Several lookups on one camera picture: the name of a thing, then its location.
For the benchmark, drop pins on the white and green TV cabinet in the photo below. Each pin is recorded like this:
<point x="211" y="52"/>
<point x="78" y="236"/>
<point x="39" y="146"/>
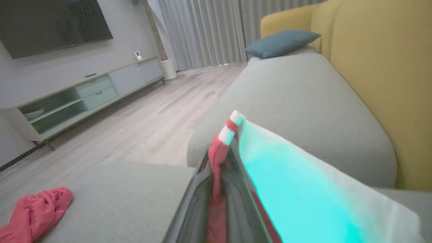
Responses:
<point x="101" y="91"/>

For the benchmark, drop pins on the black flat television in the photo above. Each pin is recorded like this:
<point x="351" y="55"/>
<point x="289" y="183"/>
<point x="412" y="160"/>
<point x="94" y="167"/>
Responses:
<point x="50" y="23"/>

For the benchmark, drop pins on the red and white jersey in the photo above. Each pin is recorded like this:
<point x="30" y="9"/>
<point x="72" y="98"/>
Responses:
<point x="303" y="202"/>

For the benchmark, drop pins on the white dishes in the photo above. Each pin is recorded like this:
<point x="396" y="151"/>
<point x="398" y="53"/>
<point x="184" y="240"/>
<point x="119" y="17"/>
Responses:
<point x="33" y="113"/>

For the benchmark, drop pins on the white ribbed pot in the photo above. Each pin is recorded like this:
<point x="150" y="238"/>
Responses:
<point x="168" y="69"/>

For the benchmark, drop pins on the large grey sofa ottoman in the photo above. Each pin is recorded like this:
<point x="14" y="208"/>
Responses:
<point x="118" y="202"/>

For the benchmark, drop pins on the small white camera device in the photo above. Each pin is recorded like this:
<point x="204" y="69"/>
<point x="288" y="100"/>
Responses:
<point x="138" y="56"/>

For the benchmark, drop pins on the grey sofa seat cushion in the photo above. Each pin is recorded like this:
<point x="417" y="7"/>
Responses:
<point x="297" y="111"/>

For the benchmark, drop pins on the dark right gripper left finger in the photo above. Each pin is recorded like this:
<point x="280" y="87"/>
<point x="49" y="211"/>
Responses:
<point x="194" y="209"/>

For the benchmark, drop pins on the yellow sofa backrest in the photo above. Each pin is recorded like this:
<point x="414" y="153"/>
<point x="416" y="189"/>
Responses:
<point x="388" y="67"/>

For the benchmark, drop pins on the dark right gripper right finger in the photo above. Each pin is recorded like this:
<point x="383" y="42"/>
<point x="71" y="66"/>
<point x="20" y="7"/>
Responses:
<point x="241" y="216"/>

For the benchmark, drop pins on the black remote control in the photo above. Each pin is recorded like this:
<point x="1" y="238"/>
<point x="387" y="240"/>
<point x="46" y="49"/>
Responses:
<point x="90" y="75"/>

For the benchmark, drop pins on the teal pillow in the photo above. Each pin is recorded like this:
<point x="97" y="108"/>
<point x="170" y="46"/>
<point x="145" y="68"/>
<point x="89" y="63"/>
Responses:
<point x="280" y="43"/>

